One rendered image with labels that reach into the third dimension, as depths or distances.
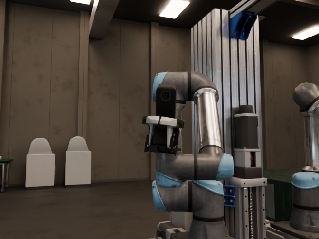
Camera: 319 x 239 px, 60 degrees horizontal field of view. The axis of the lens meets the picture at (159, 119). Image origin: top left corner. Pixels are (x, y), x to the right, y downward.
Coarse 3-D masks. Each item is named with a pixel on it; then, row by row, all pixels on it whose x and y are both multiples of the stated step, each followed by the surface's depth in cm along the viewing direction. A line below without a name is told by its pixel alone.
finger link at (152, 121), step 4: (148, 116) 55; (152, 116) 53; (156, 116) 52; (148, 120) 54; (152, 120) 52; (156, 120) 51; (152, 124) 53; (156, 124) 55; (152, 128) 53; (152, 132) 56
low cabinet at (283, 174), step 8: (296, 168) 636; (264, 176) 487; (272, 176) 487; (280, 176) 487; (288, 176) 487; (272, 184) 452; (280, 184) 437; (288, 184) 420; (272, 192) 452; (280, 192) 436; (288, 192) 420; (272, 200) 451; (280, 200) 436; (288, 200) 420; (272, 208) 451; (280, 208) 435; (288, 208) 419; (272, 216) 450; (280, 216) 435; (288, 216) 419
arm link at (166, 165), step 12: (156, 156) 80; (168, 156) 77; (180, 156) 78; (192, 156) 78; (156, 168) 79; (168, 168) 77; (180, 168) 76; (192, 168) 76; (156, 180) 80; (168, 180) 77; (180, 180) 78
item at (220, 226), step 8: (192, 224) 103; (200, 224) 99; (208, 224) 98; (216, 224) 98; (224, 224) 102; (192, 232) 101; (200, 232) 98; (208, 232) 97; (216, 232) 97; (224, 232) 99
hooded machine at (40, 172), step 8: (32, 144) 836; (40, 144) 845; (48, 144) 856; (32, 152) 834; (40, 152) 843; (48, 152) 853; (32, 160) 829; (40, 160) 838; (48, 160) 847; (32, 168) 827; (40, 168) 836; (48, 168) 845; (32, 176) 825; (40, 176) 834; (48, 176) 843; (32, 184) 824; (40, 184) 833; (48, 184) 842
